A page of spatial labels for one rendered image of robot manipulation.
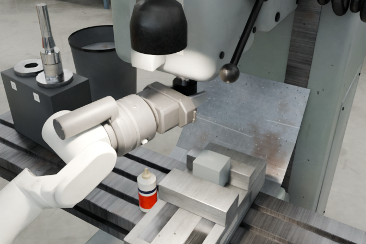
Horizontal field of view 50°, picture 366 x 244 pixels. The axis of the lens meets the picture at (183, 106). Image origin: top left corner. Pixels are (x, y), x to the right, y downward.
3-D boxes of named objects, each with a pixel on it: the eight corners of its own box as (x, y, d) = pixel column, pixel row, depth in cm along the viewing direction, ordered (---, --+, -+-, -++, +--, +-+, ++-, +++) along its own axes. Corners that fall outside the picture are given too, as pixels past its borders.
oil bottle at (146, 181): (150, 215, 85) (148, 177, 80) (135, 208, 87) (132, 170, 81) (160, 203, 88) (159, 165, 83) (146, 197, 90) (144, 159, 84)
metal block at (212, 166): (218, 194, 79) (219, 171, 76) (191, 184, 82) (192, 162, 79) (229, 180, 83) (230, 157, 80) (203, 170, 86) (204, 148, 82)
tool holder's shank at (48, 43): (54, 46, 97) (46, 1, 91) (58, 50, 95) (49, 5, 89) (41, 49, 96) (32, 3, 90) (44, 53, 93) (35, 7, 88)
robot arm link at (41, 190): (124, 161, 62) (59, 225, 58) (92, 132, 67) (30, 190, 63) (108, 141, 57) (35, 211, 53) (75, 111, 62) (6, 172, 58)
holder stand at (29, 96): (62, 159, 102) (48, 92, 92) (14, 130, 113) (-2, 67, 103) (97, 138, 110) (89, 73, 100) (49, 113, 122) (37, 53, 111)
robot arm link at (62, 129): (138, 159, 67) (79, 193, 60) (101, 127, 73) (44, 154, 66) (139, 107, 60) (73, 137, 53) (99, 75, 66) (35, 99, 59)
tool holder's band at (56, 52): (58, 48, 99) (56, 44, 98) (62, 55, 95) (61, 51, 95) (38, 52, 97) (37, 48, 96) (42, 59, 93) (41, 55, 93)
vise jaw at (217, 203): (225, 227, 73) (226, 212, 71) (158, 198, 80) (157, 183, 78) (238, 207, 78) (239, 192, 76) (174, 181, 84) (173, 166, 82)
